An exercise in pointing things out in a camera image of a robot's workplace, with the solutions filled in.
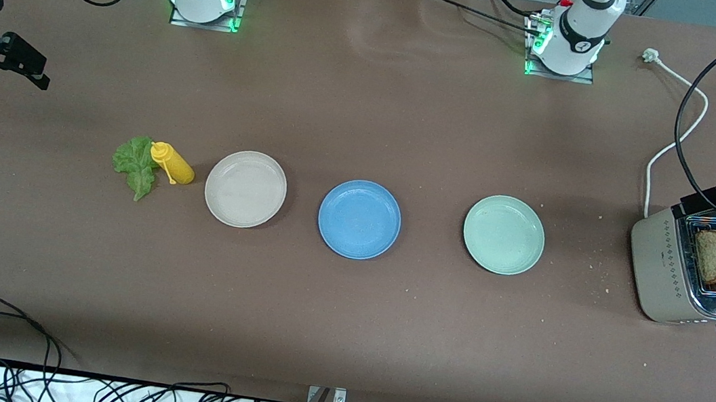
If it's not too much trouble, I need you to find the brown bread slice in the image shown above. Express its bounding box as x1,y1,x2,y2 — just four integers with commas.
690,229,716,285

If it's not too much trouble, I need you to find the green lettuce leaf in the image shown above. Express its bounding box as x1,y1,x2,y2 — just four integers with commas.
107,132,163,204

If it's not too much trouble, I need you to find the yellow mustard squeeze bottle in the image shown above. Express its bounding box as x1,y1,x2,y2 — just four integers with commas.
146,140,199,188

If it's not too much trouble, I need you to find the mint green round plate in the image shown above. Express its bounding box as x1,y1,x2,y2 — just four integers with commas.
458,190,551,280

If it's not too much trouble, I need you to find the beige round plate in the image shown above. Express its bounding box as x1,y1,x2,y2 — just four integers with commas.
200,145,292,233

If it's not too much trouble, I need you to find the blue round plate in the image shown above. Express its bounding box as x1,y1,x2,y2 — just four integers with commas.
313,175,406,265

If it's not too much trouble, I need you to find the beige chrome toaster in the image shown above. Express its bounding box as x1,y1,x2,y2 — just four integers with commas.
620,191,716,337

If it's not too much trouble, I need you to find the white toaster power cord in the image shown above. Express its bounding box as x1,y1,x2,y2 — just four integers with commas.
623,47,715,224

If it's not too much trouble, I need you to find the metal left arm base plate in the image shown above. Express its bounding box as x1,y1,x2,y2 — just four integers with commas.
519,10,601,85

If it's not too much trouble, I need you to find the black cable on table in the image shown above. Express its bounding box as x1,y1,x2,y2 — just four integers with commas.
418,0,551,37

